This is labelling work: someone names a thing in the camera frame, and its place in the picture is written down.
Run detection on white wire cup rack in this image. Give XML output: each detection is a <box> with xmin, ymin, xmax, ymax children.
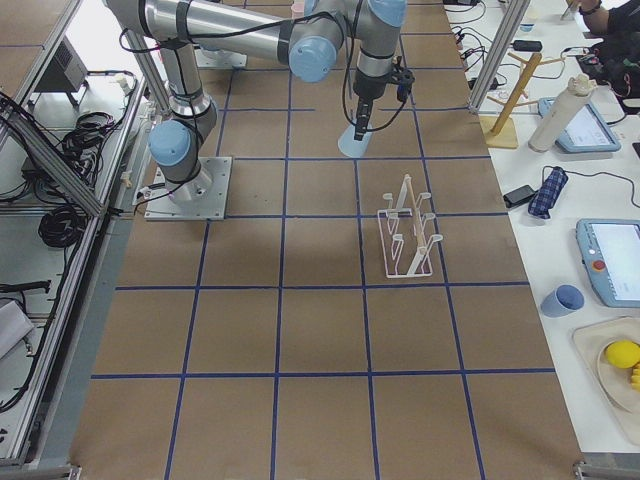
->
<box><xmin>376</xmin><ymin>174</ymin><xmax>443</xmax><ymax>279</ymax></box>

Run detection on grey electronics box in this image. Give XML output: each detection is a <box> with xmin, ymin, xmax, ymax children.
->
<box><xmin>34</xmin><ymin>36</ymin><xmax>88</xmax><ymax>108</ymax></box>

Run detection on yellow lemon toy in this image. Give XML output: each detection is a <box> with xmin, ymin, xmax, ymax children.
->
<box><xmin>604</xmin><ymin>339</ymin><xmax>640</xmax><ymax>369</ymax></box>

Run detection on coiled black cables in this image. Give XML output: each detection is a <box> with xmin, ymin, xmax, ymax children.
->
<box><xmin>38</xmin><ymin>205</ymin><xmax>87</xmax><ymax>249</ymax></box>

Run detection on black smartphone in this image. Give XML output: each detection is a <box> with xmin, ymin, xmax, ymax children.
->
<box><xmin>503</xmin><ymin>185</ymin><xmax>537</xmax><ymax>209</ymax></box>

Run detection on blue plaid folded umbrella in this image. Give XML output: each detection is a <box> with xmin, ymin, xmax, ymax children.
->
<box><xmin>528</xmin><ymin>167</ymin><xmax>568</xmax><ymax>220</ymax></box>

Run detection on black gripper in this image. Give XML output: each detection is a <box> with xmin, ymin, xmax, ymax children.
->
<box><xmin>353</xmin><ymin>52</ymin><xmax>393</xmax><ymax>140</ymax></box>

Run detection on black power adapter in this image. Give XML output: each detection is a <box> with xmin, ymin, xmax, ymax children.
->
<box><xmin>512</xmin><ymin>40</ymin><xmax>543</xmax><ymax>52</ymax></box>

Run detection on person in black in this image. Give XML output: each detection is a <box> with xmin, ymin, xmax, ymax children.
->
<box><xmin>579</xmin><ymin>1</ymin><xmax>639</xmax><ymax>98</ymax></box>

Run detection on blue cup on side table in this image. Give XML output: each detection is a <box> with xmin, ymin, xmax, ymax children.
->
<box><xmin>540</xmin><ymin>284</ymin><xmax>585</xmax><ymax>318</ymax></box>

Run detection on yellow cut fruit toy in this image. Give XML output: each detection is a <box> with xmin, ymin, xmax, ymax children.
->
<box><xmin>629</xmin><ymin>366</ymin><xmax>640</xmax><ymax>391</ymax></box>

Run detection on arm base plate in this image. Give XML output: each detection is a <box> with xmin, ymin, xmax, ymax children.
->
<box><xmin>143</xmin><ymin>157</ymin><xmax>233</xmax><ymax>221</ymax></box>
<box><xmin>195</xmin><ymin>48</ymin><xmax>247</xmax><ymax>70</ymax></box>

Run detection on wooden mug tree stand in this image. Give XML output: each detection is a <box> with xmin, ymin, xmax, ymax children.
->
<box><xmin>479</xmin><ymin>52</ymin><xmax>564</xmax><ymax>149</ymax></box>

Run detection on aluminium frame post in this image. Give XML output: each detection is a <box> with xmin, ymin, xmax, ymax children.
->
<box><xmin>468</xmin><ymin>0</ymin><xmax>530</xmax><ymax>113</ymax></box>

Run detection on blue teach pendant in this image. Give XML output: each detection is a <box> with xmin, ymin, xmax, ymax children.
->
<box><xmin>575</xmin><ymin>218</ymin><xmax>639</xmax><ymax>308</ymax></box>
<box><xmin>538</xmin><ymin>95</ymin><xmax>621</xmax><ymax>154</ymax></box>

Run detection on pink cup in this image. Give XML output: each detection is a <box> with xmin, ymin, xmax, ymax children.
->
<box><xmin>291</xmin><ymin>1</ymin><xmax>305</xmax><ymax>19</ymax></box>

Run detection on light blue ikea cup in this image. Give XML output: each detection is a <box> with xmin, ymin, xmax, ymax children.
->
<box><xmin>337</xmin><ymin>125</ymin><xmax>373</xmax><ymax>158</ymax></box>

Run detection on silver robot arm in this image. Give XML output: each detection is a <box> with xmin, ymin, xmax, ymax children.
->
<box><xmin>106</xmin><ymin>1</ymin><xmax>413</xmax><ymax>217</ymax></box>

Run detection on beige cylindrical bottle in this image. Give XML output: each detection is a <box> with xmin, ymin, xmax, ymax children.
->
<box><xmin>528</xmin><ymin>73</ymin><xmax>597</xmax><ymax>152</ymax></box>

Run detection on beige bowl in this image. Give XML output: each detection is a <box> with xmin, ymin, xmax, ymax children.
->
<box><xmin>597</xmin><ymin>342</ymin><xmax>639</xmax><ymax>413</ymax></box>

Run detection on beige tray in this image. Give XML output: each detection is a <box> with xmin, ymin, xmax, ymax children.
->
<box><xmin>572</xmin><ymin>317</ymin><xmax>639</xmax><ymax>446</ymax></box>

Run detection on blue teach pendant far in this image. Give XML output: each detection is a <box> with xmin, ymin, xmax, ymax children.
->
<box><xmin>538</xmin><ymin>95</ymin><xmax>621</xmax><ymax>154</ymax></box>

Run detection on blue teach pendant near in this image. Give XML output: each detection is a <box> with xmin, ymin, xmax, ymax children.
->
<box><xmin>575</xmin><ymin>218</ymin><xmax>639</xmax><ymax>308</ymax></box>

